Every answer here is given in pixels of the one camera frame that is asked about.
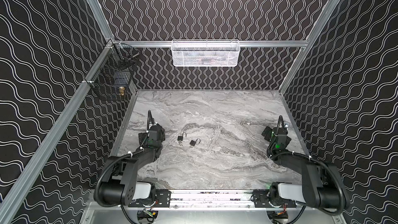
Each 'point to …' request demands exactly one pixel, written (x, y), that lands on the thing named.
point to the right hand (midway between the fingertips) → (278, 131)
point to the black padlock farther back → (193, 142)
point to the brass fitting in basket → (121, 90)
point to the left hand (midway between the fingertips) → (155, 132)
